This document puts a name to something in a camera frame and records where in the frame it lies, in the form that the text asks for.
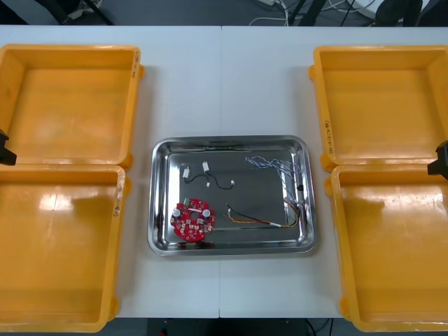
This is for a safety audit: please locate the red black green-yellow wire harness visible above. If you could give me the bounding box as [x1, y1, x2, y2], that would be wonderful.
[223, 202, 304, 229]

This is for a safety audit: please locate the yellow-orange plastic bin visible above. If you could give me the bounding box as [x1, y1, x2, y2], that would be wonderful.
[0, 163, 132, 333]
[308, 44, 448, 173]
[323, 163, 448, 333]
[0, 43, 146, 172]

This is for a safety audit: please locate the black chair base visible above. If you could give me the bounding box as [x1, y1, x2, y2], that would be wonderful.
[370, 0, 425, 27]
[52, 0, 116, 26]

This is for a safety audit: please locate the steel tray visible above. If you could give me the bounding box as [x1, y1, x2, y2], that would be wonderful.
[146, 134, 319, 258]

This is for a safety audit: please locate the round red circuit board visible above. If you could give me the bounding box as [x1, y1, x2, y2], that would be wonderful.
[169, 197, 216, 244]

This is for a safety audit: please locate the blue-white wire harness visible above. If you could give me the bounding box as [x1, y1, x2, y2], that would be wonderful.
[244, 155, 309, 218]

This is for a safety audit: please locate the white floor cable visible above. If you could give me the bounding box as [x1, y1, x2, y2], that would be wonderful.
[248, 6, 292, 27]

